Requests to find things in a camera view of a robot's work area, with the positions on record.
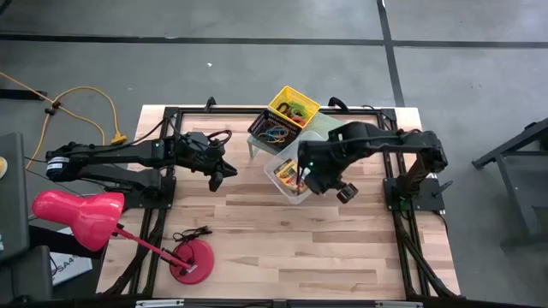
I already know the clear plastic bin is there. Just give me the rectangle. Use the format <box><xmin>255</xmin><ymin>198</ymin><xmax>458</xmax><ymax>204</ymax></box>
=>
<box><xmin>263</xmin><ymin>130</ymin><xmax>327</xmax><ymax>205</ymax></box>

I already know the dark metal cart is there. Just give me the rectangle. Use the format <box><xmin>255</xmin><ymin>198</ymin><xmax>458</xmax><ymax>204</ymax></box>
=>
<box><xmin>472</xmin><ymin>117</ymin><xmax>548</xmax><ymax>250</ymax></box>

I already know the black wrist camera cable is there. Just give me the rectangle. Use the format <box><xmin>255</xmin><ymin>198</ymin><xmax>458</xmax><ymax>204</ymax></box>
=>
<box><xmin>206</xmin><ymin>129</ymin><xmax>234</xmax><ymax>149</ymax></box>

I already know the black plastic basket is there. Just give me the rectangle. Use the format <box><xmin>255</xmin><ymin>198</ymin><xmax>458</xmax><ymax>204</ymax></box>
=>
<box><xmin>247</xmin><ymin>109</ymin><xmax>303</xmax><ymax>151</ymax></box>

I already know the dark grey cabinet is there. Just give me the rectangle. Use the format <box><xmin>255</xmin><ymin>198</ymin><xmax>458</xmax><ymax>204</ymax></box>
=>
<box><xmin>0</xmin><ymin>132</ymin><xmax>30</xmax><ymax>263</ymax></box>

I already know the black lamp cord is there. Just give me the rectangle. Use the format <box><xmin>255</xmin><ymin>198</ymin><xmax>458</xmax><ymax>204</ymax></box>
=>
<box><xmin>172</xmin><ymin>225</ymin><xmax>214</xmax><ymax>246</ymax></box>

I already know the white printed box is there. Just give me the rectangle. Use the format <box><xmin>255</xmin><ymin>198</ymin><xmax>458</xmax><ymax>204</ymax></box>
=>
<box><xmin>49</xmin><ymin>252</ymin><xmax>93</xmax><ymax>287</ymax></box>

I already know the black aluminium table frame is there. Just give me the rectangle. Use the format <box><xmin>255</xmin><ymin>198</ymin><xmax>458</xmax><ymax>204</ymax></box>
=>
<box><xmin>102</xmin><ymin>104</ymin><xmax>462</xmax><ymax>300</ymax></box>

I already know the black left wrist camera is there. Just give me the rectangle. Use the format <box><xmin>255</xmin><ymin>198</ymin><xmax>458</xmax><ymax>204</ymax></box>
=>
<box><xmin>208</xmin><ymin>170</ymin><xmax>224</xmax><ymax>193</ymax></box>

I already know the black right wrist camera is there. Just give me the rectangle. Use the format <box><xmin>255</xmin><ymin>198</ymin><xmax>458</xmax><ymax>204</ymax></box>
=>
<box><xmin>337</xmin><ymin>182</ymin><xmax>360</xmax><ymax>204</ymax></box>

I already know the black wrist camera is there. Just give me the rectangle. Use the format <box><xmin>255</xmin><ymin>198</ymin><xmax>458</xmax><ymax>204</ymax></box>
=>
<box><xmin>337</xmin><ymin>182</ymin><xmax>360</xmax><ymax>204</ymax></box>
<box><xmin>208</xmin><ymin>170</ymin><xmax>224</xmax><ymax>193</ymax></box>

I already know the black box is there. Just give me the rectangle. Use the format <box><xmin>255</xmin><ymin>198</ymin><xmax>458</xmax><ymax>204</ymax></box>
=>
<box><xmin>0</xmin><ymin>246</ymin><xmax>55</xmax><ymax>303</ymax></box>

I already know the yellow plastic basket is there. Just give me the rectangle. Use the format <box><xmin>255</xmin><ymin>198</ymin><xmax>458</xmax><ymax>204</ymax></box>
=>
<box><xmin>268</xmin><ymin>85</ymin><xmax>321</xmax><ymax>129</ymax></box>

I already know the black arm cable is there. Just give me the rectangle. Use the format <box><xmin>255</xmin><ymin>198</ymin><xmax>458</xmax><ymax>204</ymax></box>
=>
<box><xmin>327</xmin><ymin>96</ymin><xmax>399</xmax><ymax>129</ymax></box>
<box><xmin>109</xmin><ymin>96</ymin><xmax>217</xmax><ymax>151</ymax></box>

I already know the green perforated metal shelf riser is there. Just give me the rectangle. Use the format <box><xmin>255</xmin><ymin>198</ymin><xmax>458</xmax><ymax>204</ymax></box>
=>
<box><xmin>247</xmin><ymin>110</ymin><xmax>348</xmax><ymax>162</ymax></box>

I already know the yellow extension cable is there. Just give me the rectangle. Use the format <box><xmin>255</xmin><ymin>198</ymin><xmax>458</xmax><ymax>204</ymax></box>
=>
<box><xmin>0</xmin><ymin>70</ymin><xmax>128</xmax><ymax>172</ymax></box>

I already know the red desk lamp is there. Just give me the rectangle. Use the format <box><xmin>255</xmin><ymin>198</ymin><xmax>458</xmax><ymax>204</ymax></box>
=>
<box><xmin>30</xmin><ymin>189</ymin><xmax>215</xmax><ymax>287</ymax></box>

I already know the yellow green crayon box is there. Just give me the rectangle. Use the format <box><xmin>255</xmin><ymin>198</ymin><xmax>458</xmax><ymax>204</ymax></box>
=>
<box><xmin>273</xmin><ymin>158</ymin><xmax>310</xmax><ymax>196</ymax></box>

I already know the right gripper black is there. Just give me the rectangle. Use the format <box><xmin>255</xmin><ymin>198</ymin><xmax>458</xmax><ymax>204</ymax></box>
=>
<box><xmin>295</xmin><ymin>139</ymin><xmax>343</xmax><ymax>196</ymax></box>

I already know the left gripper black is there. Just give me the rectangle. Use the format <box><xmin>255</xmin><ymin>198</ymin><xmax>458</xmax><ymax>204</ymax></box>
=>
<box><xmin>173</xmin><ymin>131</ymin><xmax>239</xmax><ymax>178</ymax></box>

